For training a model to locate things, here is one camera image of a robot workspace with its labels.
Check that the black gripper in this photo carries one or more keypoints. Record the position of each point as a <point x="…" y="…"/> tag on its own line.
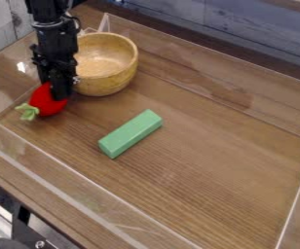
<point x="54" y="51"/>

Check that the wooden bowl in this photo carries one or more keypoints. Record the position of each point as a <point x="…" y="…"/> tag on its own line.
<point x="108" y="61"/>

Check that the clear acrylic tray wall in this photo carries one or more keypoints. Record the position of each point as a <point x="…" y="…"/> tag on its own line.
<point x="209" y="183"/>

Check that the red plush strawberry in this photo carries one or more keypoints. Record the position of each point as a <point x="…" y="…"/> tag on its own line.
<point x="42" y="105"/>

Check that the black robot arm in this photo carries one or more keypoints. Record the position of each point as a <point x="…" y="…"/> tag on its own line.
<point x="50" y="7"/>

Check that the black table leg bracket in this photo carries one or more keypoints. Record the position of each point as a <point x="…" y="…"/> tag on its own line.
<point x="23" y="233"/>

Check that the green rectangular block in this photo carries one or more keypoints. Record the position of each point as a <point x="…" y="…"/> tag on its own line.
<point x="130" y="133"/>

